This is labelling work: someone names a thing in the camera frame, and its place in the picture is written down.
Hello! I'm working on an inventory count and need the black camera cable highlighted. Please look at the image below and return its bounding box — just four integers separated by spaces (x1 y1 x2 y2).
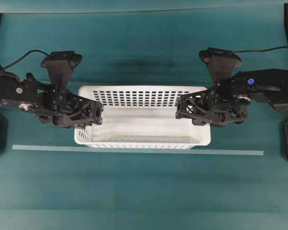
0 49 51 79
232 46 288 54

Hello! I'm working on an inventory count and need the light green tape strip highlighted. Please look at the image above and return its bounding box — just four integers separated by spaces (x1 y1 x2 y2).
12 145 264 157

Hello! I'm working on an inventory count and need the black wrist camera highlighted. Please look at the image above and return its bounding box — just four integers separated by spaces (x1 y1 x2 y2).
199 47 242 83
41 51 83 89

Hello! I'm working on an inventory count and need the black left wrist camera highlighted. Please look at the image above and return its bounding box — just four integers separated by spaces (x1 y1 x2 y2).
41 51 83 89

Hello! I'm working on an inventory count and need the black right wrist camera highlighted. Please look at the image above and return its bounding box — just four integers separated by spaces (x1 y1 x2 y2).
199 47 242 83

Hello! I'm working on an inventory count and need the white plastic perforated basket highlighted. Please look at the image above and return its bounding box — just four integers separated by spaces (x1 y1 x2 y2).
74 85 211 150

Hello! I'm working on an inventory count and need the black right camera cable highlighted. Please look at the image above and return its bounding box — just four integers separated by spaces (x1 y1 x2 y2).
232 46 288 54

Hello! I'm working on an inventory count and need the black left camera cable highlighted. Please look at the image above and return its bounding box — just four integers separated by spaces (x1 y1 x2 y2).
0 49 51 79

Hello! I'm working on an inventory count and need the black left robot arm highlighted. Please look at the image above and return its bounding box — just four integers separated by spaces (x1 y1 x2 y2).
0 65 103 128

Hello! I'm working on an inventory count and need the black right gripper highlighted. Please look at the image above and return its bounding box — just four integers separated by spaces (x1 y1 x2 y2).
175 77 251 127

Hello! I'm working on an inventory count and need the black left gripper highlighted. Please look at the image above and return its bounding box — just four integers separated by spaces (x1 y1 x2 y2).
35 82 103 128

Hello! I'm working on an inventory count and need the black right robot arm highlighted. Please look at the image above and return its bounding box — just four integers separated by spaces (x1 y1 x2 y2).
176 69 288 127

